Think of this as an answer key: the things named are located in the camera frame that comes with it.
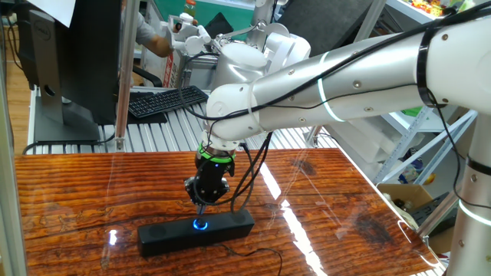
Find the white paper sheet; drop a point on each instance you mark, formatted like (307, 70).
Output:
(53, 9)

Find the blue lit volume knob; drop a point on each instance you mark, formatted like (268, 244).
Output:
(200, 224)

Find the bare person forearm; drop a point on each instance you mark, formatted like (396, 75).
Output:
(159, 46)

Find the person's arm grey sleeve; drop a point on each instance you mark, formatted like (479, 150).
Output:
(142, 28)

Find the colourful snack packs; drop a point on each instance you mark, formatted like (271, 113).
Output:
(427, 5)

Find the white rounded robot base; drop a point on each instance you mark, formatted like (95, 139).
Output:
(287, 50)

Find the black speaker bar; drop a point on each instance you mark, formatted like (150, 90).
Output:
(172, 235)

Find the white haptic control device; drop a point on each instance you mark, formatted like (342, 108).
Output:
(192, 42)

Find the black keyboard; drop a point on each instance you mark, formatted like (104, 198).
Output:
(165, 100)

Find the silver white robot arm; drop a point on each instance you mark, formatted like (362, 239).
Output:
(345, 96)

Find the white carton red print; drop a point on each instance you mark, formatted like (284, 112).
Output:
(168, 69)

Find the dark grey foam panel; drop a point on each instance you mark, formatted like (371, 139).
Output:
(326, 19)

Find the silver metal case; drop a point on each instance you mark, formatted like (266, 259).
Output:
(195, 74)

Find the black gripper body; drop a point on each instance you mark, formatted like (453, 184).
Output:
(213, 180)

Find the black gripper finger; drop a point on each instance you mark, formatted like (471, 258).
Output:
(224, 189)
(190, 188)

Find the black computer monitor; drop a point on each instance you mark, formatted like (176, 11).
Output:
(88, 57)

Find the white shelving rack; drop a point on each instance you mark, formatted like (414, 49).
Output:
(406, 9)

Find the green drink bottle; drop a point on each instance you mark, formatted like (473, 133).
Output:
(189, 8)

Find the black chair armrest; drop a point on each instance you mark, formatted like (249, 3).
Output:
(149, 76)

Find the aluminium frame post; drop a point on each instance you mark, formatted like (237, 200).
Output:
(126, 69)
(437, 214)
(9, 199)

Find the white foam packing slab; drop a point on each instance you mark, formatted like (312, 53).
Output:
(360, 145)

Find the grey monitor stand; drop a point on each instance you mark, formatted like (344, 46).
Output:
(46, 76)

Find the brown cardboard box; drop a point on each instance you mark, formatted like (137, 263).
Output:
(399, 191)

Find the wood grain table mat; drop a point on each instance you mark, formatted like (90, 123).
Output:
(96, 184)

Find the black flat device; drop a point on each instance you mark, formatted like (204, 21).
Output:
(433, 211)

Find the black tablet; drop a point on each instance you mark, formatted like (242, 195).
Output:
(218, 25)

